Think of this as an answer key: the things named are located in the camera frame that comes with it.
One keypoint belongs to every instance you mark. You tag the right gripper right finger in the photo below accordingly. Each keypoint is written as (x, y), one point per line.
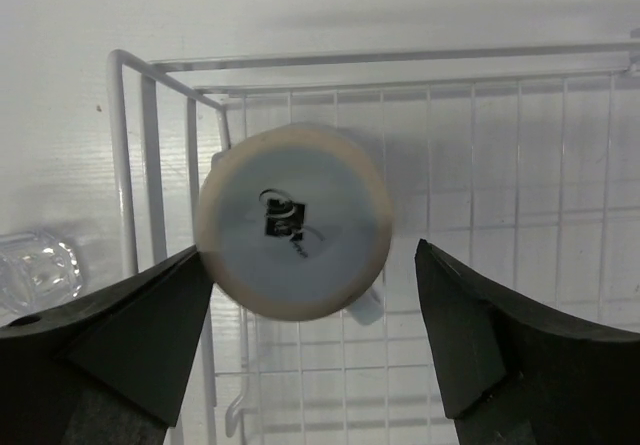
(511, 370)

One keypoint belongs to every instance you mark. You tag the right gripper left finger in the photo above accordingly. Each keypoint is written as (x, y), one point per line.
(111, 367)

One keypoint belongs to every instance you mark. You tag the clear faceted glass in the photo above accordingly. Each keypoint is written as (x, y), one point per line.
(38, 271)

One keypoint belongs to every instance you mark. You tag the grey-blue ceramic cup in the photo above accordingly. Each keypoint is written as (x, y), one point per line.
(295, 224)

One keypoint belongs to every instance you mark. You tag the white wire dish rack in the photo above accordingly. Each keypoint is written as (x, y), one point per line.
(520, 160)

